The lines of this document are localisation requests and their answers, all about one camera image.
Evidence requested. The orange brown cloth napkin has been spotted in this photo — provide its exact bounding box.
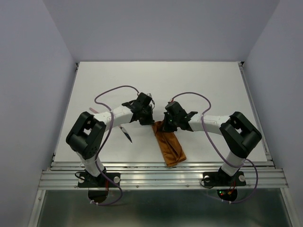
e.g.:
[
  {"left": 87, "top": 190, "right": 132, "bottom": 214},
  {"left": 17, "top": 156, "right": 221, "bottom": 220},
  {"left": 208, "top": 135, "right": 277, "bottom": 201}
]
[{"left": 152, "top": 121, "right": 187, "bottom": 167}]

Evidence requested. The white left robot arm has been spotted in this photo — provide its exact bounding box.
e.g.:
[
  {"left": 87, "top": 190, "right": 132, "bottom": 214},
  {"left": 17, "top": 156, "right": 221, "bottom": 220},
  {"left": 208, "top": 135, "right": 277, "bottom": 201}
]
[{"left": 66, "top": 92, "right": 154, "bottom": 186}]

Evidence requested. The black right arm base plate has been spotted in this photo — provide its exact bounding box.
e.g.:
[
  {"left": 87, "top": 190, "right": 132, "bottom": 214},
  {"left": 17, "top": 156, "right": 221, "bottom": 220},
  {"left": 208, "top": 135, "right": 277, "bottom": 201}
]
[{"left": 200, "top": 171, "right": 246, "bottom": 188}]

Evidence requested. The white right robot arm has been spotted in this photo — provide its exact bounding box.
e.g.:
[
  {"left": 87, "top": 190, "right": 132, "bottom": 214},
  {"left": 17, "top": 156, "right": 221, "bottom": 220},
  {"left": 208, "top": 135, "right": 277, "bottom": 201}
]
[{"left": 163, "top": 101, "right": 262, "bottom": 184}]

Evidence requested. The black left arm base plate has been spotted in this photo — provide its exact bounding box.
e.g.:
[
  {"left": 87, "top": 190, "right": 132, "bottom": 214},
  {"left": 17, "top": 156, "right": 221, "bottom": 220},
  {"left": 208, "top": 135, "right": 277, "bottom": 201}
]
[{"left": 75, "top": 171, "right": 121, "bottom": 188}]

